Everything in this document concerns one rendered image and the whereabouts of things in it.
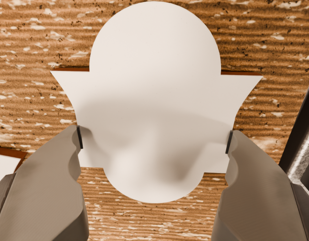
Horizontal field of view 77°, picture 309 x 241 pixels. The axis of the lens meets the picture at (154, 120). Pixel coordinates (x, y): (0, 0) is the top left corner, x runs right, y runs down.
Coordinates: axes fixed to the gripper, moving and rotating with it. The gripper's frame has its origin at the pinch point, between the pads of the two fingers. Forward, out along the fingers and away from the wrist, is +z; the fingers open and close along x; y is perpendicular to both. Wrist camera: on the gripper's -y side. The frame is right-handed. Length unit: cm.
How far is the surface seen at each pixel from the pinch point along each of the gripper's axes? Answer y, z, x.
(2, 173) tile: 4.7, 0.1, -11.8
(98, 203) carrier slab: 8.7, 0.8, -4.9
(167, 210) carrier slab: 9.1, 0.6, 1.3
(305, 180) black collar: 6.1, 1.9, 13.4
